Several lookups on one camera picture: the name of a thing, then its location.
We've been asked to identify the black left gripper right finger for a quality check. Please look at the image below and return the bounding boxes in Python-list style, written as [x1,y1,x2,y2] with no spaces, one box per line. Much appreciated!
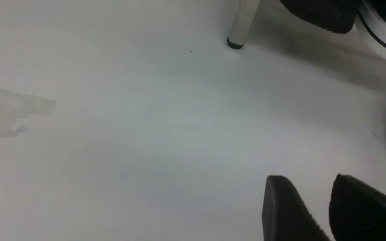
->
[329,174,386,241]

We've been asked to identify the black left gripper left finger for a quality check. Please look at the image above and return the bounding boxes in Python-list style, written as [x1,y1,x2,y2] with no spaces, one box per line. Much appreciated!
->
[262,175,330,241]

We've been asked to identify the black canvas sneaker white laces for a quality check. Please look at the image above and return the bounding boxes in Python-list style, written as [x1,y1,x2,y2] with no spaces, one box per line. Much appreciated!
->
[355,0,386,60]

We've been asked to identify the steel shoe rack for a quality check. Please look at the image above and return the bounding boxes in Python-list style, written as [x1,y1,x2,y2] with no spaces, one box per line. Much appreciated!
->
[226,0,261,50]

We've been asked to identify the black knit shoe left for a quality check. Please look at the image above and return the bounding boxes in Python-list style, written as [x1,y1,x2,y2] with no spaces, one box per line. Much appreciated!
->
[280,0,361,34]

